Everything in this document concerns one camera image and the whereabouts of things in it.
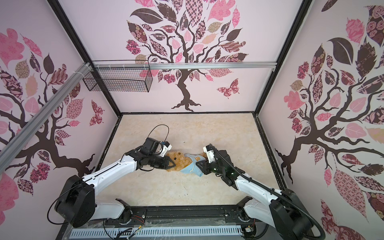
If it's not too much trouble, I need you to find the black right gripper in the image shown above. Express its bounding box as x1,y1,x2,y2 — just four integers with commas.
196,157,227,176

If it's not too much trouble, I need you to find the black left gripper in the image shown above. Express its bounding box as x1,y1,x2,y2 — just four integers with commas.
148,153,176,170

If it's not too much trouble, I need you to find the brown teddy bear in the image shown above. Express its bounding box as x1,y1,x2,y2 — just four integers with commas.
166,152,208,172

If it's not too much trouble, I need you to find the light blue bear hoodie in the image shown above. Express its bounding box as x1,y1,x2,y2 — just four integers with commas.
180,154,207,177

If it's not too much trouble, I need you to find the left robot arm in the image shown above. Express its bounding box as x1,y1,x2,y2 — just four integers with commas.
53,138,176,228

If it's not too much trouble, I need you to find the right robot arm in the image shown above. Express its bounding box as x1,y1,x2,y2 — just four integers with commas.
196,144,326,240

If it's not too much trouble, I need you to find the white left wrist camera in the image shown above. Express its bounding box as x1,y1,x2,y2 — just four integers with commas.
160,142,172,157

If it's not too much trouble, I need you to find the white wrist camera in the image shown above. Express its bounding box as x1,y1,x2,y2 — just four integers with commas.
160,142,172,157
203,145,216,163

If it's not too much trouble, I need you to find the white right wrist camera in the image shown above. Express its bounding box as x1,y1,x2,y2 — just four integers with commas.
203,145,216,163

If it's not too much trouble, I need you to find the thin black cable left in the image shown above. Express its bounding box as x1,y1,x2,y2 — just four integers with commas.
146,124,170,143

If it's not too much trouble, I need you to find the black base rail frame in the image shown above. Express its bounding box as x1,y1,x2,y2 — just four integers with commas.
55,203,316,240

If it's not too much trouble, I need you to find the white slotted cable duct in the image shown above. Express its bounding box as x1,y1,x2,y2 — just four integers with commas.
65,226,243,240

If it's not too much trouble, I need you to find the black wire basket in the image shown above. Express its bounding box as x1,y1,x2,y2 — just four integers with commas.
83,60,154,93

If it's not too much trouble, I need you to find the aluminium rail back wall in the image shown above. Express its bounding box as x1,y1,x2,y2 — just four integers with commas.
93,61,277,70

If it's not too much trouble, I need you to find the aluminium rail wall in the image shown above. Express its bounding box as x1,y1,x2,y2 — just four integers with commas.
93,61,277,70
1,63,91,173

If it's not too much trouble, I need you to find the aluminium rail left wall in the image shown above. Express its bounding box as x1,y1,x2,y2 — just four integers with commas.
1,63,91,173

